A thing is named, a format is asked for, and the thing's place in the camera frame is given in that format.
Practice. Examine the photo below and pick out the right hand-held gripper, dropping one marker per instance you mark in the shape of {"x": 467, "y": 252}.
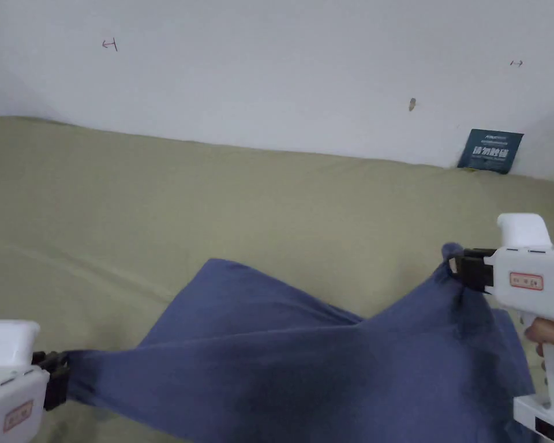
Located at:
{"x": 535, "y": 277}

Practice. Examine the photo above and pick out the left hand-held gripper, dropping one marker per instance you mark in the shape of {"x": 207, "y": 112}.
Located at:
{"x": 9, "y": 387}

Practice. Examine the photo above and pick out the dark blue shirt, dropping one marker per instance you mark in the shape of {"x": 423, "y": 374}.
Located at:
{"x": 304, "y": 369}

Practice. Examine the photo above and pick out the person's right hand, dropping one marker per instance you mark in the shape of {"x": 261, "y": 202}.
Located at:
{"x": 551, "y": 339}

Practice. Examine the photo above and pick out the dark blue printed card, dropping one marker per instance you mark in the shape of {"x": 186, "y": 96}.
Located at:
{"x": 489, "y": 151}

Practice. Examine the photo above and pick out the bed with pale green sheet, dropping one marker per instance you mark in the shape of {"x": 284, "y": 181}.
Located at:
{"x": 175, "y": 207}

